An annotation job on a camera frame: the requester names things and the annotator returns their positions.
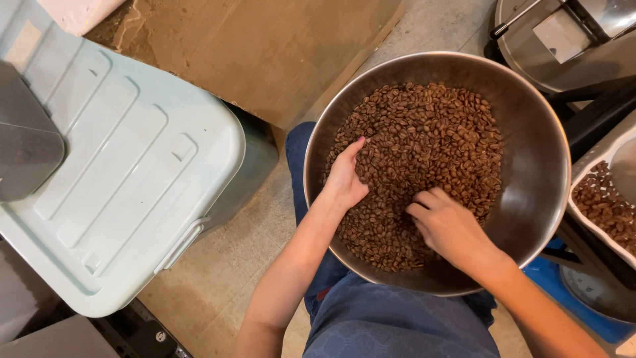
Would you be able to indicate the person's right hand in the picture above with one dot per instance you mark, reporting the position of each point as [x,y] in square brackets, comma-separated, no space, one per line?
[454,231]

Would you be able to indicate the person's left hand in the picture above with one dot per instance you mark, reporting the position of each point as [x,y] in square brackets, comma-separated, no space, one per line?
[342,181]

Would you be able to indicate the person's right fingers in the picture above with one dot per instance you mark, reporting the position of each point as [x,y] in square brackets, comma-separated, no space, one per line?
[426,201]

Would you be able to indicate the heap of roasted coffee beans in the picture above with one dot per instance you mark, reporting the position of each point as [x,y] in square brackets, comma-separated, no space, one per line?
[427,134]

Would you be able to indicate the large stainless steel bowl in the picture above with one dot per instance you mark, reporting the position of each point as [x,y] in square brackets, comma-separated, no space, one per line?
[531,174]

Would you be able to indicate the person's blue clothing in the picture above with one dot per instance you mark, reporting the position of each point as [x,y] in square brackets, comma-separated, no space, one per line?
[387,323]

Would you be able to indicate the blue plastic stool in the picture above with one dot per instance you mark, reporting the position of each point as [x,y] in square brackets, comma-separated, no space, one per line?
[551,283]

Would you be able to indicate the white plastic tub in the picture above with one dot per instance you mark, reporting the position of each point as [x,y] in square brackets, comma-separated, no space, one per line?
[589,164]

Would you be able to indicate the coffee beans in white tub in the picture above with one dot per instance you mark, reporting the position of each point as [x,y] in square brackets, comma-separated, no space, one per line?
[603,209]

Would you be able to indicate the black metal stand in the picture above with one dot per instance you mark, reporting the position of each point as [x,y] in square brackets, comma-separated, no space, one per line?
[596,119]

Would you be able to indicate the round grey basin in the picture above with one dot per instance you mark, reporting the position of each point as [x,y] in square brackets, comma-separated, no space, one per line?
[601,296]

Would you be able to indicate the metal scoop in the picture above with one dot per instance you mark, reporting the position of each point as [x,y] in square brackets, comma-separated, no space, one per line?
[625,169]

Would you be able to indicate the brown cardboard sheet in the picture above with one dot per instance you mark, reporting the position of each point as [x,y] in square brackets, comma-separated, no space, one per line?
[258,54]

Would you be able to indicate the light blue plastic storage box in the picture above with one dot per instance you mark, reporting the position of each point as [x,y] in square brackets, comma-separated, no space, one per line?
[129,169]

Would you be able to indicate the black equipment case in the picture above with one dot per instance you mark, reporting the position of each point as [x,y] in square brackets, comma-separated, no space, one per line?
[144,335]

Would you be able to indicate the pale pink box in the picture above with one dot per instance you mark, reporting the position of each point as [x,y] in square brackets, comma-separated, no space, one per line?
[79,12]

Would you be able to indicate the grey flat box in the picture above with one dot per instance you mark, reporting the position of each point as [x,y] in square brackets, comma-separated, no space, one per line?
[54,340]

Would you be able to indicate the grey plastic container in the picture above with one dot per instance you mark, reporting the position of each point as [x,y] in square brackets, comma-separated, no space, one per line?
[25,144]

